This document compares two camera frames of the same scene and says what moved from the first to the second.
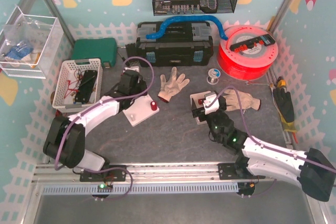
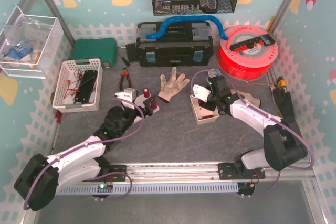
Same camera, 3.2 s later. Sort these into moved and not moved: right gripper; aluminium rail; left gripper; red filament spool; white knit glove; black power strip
Moved: left gripper; right gripper
Not moved: black power strip; aluminium rail; white knit glove; red filament spool
